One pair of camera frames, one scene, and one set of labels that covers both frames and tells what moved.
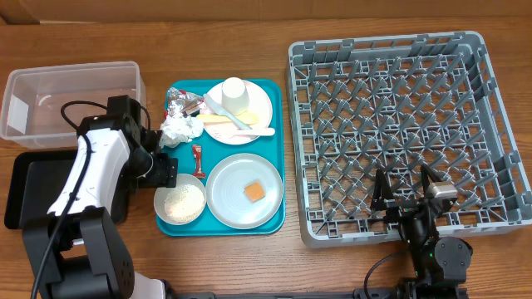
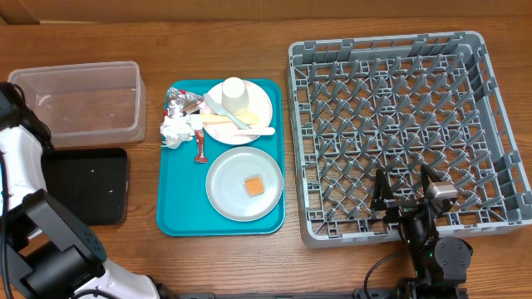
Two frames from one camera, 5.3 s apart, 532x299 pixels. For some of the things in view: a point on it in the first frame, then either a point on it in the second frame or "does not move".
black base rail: x=358 y=294 does not move
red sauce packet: x=197 y=151 → x=200 y=143
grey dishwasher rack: x=397 y=102 does not move
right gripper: x=381 y=198 does not move
